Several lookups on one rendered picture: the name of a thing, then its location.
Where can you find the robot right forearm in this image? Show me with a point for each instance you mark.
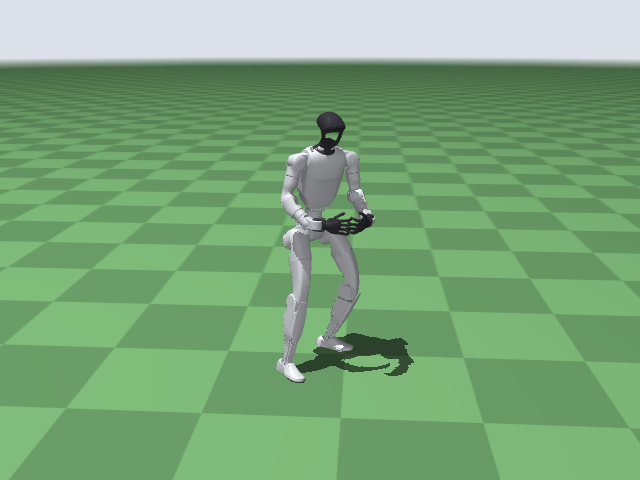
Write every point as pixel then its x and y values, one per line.
pixel 296 211

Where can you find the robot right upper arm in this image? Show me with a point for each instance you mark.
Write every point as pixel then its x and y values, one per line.
pixel 295 164

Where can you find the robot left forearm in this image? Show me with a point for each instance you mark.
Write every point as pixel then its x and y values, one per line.
pixel 361 205

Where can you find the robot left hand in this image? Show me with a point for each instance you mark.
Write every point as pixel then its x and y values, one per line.
pixel 364 222

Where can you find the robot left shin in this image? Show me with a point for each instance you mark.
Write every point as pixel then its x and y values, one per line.
pixel 339 313

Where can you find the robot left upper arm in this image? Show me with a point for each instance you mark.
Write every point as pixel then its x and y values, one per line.
pixel 353 176

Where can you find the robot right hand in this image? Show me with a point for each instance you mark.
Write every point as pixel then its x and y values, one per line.
pixel 333 225

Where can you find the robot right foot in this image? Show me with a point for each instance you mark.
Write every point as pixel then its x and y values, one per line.
pixel 290 371

